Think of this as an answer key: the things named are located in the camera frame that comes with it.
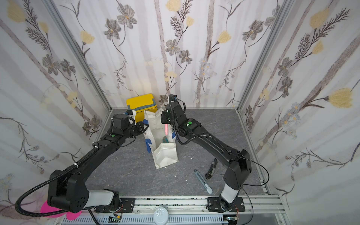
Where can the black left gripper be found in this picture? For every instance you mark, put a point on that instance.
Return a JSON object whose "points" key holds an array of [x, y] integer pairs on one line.
{"points": [[139, 126]]}

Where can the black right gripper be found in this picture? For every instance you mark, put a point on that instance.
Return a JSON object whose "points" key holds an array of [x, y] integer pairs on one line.
{"points": [[166, 117]]}

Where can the white Doraemon tote bag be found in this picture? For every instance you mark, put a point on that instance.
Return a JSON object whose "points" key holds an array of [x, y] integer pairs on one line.
{"points": [[164, 154]]}

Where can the grey blue utility knife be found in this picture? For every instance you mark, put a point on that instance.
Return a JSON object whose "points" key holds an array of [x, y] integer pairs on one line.
{"points": [[203, 182]]}

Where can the teal art knife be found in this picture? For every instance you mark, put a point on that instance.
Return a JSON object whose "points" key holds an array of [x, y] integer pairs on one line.
{"points": [[165, 140]]}

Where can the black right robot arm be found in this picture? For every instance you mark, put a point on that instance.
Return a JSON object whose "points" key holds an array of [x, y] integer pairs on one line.
{"points": [[237, 163]]}

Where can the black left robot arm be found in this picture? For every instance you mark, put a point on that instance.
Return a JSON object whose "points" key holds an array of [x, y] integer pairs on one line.
{"points": [[67, 190]]}

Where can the yellow plastic box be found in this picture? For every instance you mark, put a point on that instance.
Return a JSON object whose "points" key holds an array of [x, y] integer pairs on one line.
{"points": [[140, 104]]}

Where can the white round knob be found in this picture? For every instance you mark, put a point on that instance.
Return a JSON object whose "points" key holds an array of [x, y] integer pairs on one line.
{"points": [[161, 216]]}

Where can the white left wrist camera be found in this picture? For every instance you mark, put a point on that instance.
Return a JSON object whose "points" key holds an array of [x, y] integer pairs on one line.
{"points": [[131, 112]]}

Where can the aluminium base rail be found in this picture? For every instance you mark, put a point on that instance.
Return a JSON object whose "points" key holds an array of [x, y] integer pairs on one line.
{"points": [[189, 210]]}

